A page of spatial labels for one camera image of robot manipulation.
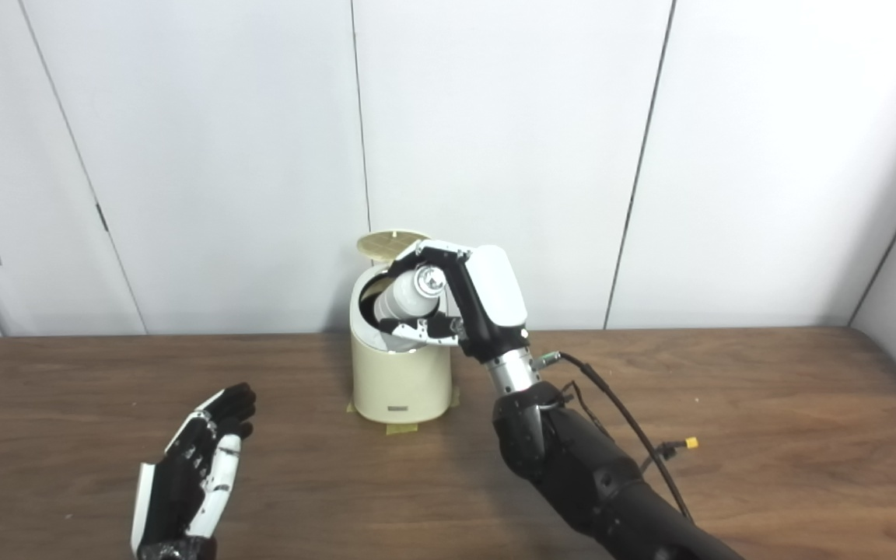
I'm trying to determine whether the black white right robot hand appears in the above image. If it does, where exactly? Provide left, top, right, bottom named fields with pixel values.
left=376, top=240, right=530, bottom=365

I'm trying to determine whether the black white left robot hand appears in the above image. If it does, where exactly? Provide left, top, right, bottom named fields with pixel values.
left=131, top=383, right=257, bottom=560

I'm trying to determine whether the small white plastic bottle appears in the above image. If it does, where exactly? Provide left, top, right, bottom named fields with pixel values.
left=374, top=265, right=449, bottom=324

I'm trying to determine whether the cream-colored round bin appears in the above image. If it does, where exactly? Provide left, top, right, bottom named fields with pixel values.
left=349, top=264, right=455, bottom=425

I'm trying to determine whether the cream round bin lid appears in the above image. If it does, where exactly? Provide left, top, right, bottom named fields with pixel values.
left=357, top=229, right=432, bottom=257

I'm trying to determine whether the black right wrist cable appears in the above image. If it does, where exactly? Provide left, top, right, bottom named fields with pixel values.
left=530, top=352, right=694, bottom=522

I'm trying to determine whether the thin cable with yellow plug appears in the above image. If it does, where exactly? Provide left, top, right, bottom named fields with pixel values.
left=642, top=437, right=699, bottom=471

